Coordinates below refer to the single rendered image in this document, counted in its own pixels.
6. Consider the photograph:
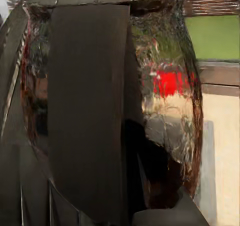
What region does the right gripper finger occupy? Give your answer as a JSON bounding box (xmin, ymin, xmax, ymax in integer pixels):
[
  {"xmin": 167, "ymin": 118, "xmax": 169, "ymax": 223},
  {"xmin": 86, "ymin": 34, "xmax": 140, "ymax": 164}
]
[{"xmin": 125, "ymin": 119, "xmax": 210, "ymax": 226}]

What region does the electric kettle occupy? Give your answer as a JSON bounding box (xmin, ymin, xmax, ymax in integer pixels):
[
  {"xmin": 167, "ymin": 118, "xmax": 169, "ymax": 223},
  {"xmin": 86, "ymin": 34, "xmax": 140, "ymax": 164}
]
[{"xmin": 0, "ymin": 0, "xmax": 204, "ymax": 226}]

